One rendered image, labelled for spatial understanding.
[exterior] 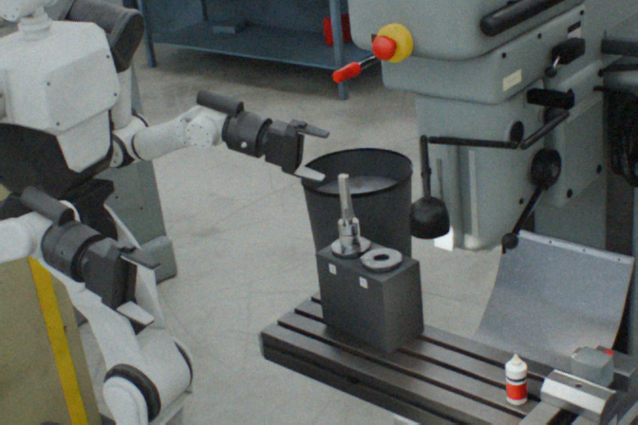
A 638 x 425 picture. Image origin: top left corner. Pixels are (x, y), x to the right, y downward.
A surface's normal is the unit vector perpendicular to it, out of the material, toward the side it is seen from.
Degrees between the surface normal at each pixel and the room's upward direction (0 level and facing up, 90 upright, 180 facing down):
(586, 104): 90
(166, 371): 66
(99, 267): 84
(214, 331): 0
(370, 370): 0
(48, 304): 90
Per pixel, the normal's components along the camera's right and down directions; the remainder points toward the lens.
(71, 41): 0.54, -0.56
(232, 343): -0.11, -0.91
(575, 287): -0.62, -0.09
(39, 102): 0.26, 0.29
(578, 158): 0.76, 0.19
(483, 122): -0.21, 0.42
